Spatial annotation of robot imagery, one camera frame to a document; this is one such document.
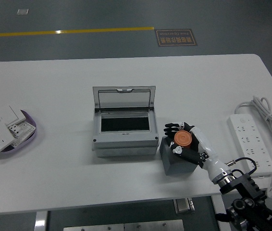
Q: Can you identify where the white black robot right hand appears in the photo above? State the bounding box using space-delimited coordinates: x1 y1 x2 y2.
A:
163 121 233 185

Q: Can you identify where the orange cylinder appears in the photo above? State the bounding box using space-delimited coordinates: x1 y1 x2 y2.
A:
173 130 193 149

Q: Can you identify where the clear hinged box lid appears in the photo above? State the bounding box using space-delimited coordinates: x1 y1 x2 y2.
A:
92 85 157 112

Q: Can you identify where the grey cube with round recess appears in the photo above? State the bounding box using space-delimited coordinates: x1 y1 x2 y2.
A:
159 136 198 176

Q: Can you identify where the grey electrical box base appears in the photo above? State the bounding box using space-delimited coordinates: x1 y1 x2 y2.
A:
92 107 160 158

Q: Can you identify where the white power strip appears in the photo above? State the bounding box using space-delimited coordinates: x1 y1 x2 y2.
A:
227 113 272 179

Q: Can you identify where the white table leg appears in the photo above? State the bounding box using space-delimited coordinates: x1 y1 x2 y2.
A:
34 211 48 231
210 194 233 231

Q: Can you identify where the purple tray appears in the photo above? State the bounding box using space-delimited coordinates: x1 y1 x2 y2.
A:
0 109 39 159

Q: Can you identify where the white printed plate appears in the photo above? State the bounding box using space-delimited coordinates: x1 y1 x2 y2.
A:
12 120 36 147

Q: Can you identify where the small white socket module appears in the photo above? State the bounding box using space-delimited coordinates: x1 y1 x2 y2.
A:
7 124 23 138

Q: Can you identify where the grey under-table bracket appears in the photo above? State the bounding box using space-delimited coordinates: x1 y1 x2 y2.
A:
173 197 196 215

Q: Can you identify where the metal base plate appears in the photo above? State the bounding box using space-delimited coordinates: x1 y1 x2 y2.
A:
63 219 185 231

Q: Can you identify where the white wall switch plate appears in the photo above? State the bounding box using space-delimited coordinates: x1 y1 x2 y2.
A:
0 105 27 126

